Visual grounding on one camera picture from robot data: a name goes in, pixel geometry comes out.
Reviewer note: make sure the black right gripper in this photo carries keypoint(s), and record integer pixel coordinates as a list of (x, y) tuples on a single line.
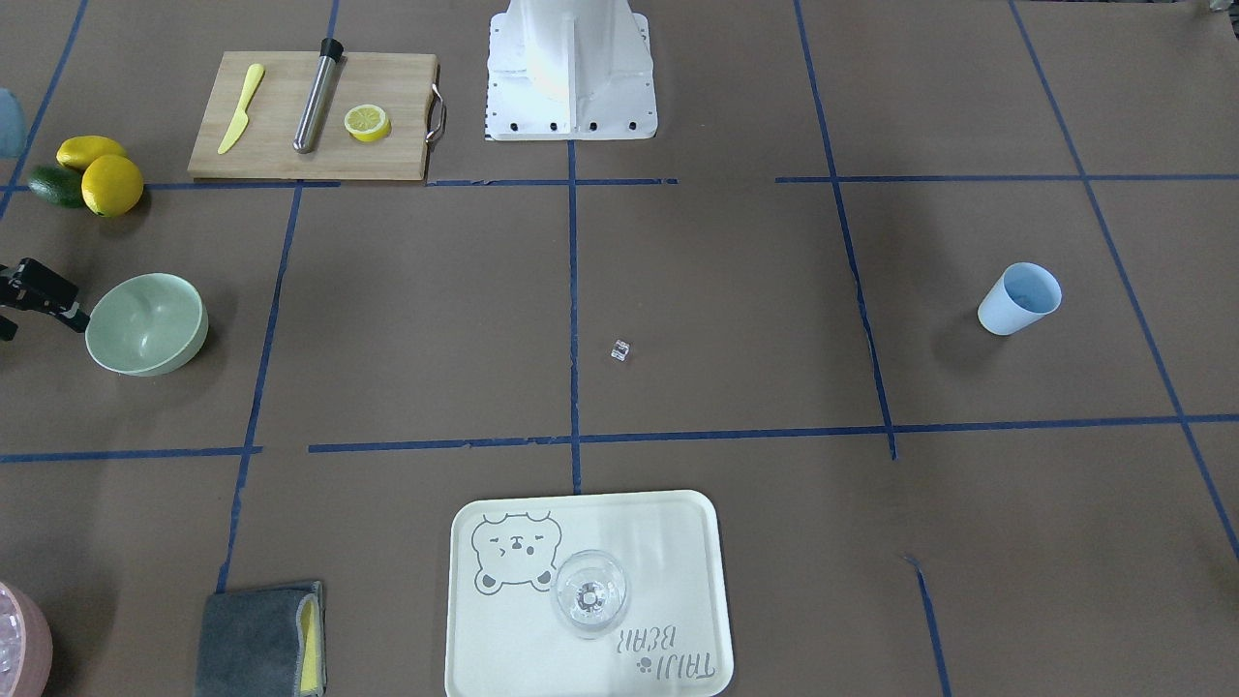
[(39, 287)]

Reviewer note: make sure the pale green bowl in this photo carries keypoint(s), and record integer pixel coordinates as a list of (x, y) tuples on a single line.
[(148, 326)]

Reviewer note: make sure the light blue cup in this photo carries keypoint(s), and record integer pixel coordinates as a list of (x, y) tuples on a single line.
[(1023, 294)]

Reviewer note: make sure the pink bowl of ice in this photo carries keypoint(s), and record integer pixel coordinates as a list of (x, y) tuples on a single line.
[(26, 644)]

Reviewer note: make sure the green avocado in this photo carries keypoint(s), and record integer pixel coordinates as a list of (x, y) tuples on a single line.
[(57, 185)]

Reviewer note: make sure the yellow lemon round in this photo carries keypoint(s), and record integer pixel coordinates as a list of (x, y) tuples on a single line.
[(111, 185)]

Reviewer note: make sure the yellow lemon upper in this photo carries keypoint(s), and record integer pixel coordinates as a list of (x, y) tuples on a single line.
[(79, 152)]

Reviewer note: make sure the yellow plastic knife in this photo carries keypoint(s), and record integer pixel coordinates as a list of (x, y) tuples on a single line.
[(240, 118)]

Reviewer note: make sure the lemon half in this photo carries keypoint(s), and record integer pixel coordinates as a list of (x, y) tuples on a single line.
[(367, 123)]

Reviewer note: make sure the wooden cutting board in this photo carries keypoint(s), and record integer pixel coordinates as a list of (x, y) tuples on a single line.
[(401, 83)]

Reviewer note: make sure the grey yellow folded cloth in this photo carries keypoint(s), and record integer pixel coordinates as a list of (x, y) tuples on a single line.
[(264, 642)]

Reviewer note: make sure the clear wine glass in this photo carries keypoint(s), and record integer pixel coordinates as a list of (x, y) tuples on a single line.
[(590, 593)]

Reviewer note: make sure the cream bear tray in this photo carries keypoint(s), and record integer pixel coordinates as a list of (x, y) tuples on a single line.
[(503, 637)]

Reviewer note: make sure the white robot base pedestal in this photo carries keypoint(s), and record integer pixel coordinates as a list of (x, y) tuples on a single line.
[(570, 70)]

